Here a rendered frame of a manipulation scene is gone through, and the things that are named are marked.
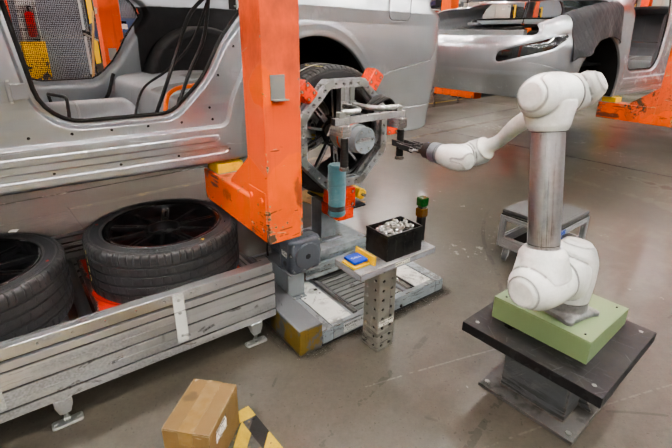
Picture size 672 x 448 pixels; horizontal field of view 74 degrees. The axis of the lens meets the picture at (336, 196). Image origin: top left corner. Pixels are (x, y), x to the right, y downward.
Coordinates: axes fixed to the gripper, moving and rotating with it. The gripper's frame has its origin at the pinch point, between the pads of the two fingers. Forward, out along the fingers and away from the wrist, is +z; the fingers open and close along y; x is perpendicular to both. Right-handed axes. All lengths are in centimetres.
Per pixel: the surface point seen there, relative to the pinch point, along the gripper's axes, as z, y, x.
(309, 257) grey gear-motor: 9, -47, -52
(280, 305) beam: 6, -66, -70
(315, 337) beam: -16, -61, -76
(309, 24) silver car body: 46, -21, 54
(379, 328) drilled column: -33, -39, -71
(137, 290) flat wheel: 20, -123, -48
